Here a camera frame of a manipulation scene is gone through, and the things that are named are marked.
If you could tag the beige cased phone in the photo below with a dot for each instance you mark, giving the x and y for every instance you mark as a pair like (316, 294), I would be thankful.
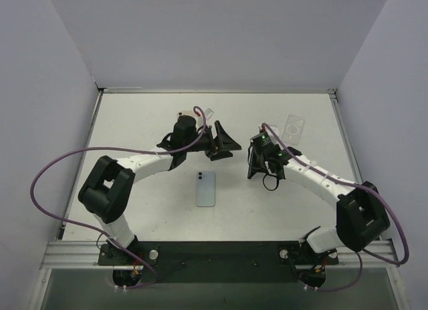
(186, 113)

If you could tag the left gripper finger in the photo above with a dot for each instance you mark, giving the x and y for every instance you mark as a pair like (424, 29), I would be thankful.
(220, 154)
(223, 141)

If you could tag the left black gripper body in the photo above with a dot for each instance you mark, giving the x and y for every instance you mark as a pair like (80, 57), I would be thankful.
(214, 143)

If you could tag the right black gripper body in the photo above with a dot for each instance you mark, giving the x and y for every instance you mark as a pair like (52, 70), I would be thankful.
(252, 161)

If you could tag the light blue phone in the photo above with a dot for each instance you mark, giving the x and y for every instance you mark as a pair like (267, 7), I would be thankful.
(205, 189)

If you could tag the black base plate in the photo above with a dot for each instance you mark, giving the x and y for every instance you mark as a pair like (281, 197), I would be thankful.
(221, 271)

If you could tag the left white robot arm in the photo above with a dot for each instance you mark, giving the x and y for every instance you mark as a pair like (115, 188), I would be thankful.
(106, 191)

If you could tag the aluminium front rail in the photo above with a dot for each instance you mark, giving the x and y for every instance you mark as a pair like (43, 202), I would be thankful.
(86, 254)

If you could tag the clear phone case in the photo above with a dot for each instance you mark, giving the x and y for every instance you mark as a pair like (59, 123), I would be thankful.
(293, 130)

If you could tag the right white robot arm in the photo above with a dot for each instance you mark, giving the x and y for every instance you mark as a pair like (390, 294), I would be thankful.
(360, 216)

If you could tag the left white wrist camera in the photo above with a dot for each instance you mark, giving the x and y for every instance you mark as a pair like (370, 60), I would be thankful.
(205, 117)

